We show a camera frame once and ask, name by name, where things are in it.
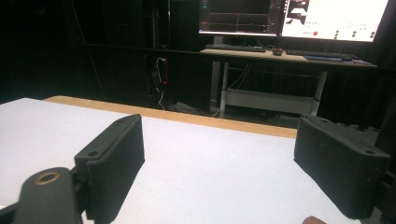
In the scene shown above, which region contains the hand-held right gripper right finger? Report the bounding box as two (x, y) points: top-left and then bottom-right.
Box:
(293, 114), (392, 220)

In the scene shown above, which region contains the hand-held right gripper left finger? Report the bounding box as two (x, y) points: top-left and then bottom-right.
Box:
(74, 113), (146, 224)

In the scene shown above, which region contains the red power strip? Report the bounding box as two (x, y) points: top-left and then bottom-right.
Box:
(161, 56), (169, 86)

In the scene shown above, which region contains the black keyboard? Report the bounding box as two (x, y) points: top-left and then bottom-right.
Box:
(205, 43), (267, 53)
(285, 49), (347, 60)

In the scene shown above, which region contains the white-screen computer monitor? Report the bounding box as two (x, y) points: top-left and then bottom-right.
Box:
(280, 0), (390, 43)

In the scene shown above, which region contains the dark-screen computer monitor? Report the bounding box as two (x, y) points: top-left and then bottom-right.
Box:
(198, 0), (283, 37)

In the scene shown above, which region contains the white cable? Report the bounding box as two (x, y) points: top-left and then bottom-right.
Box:
(154, 57), (166, 111)

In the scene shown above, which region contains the wooden desk with white frame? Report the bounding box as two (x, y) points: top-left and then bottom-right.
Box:
(199, 48), (378, 119)

